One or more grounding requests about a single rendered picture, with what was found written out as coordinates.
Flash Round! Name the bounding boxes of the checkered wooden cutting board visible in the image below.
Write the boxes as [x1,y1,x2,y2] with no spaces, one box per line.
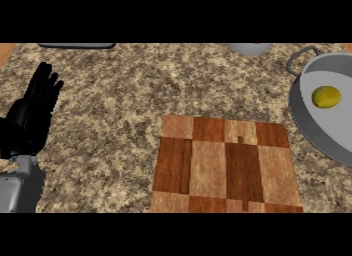
[148,114,305,214]

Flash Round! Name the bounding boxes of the yellow lemon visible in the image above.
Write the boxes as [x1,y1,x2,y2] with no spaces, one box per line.
[311,85,343,109]

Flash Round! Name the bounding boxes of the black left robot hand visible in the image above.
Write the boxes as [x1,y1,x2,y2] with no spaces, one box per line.
[0,61,66,160]

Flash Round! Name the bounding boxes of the grey metal pot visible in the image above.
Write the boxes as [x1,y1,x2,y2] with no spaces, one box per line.
[286,46,352,169]

